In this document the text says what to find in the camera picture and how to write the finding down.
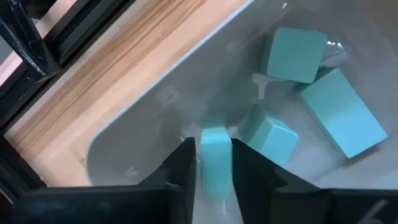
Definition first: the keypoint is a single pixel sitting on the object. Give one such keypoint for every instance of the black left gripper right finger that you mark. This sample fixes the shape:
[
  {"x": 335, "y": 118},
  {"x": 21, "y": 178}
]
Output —
[{"x": 261, "y": 193}]

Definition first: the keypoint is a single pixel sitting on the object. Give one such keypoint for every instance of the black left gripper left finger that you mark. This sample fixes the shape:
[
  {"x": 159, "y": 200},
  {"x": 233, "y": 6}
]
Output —
[{"x": 177, "y": 186}]

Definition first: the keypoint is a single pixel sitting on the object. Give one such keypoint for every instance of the teal rectangular block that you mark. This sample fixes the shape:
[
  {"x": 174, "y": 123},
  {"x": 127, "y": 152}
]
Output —
[
  {"x": 270, "y": 137},
  {"x": 216, "y": 161},
  {"x": 293, "y": 54},
  {"x": 342, "y": 115}
]

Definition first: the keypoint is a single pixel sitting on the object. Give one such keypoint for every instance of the white plastic bin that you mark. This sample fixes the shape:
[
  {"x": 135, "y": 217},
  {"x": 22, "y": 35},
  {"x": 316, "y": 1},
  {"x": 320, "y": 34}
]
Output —
[{"x": 140, "y": 130}]

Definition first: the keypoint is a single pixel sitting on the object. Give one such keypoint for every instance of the black table edge rail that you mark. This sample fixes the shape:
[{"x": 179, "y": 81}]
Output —
[{"x": 87, "y": 34}]

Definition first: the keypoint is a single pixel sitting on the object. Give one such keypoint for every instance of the black metal frame post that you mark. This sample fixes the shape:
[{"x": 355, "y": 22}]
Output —
[{"x": 21, "y": 34}]

